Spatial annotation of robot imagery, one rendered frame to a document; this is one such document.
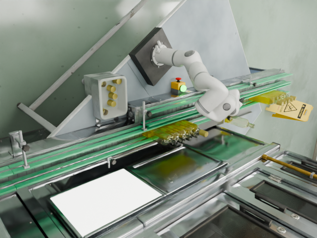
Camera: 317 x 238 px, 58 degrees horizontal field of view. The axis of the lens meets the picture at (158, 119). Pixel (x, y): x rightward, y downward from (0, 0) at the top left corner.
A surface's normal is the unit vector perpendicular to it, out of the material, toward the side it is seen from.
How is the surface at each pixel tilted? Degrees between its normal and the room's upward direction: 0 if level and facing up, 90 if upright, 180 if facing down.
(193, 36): 0
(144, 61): 1
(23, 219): 90
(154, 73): 1
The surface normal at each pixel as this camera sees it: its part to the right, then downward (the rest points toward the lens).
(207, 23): 0.66, 0.27
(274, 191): 0.01, -0.94
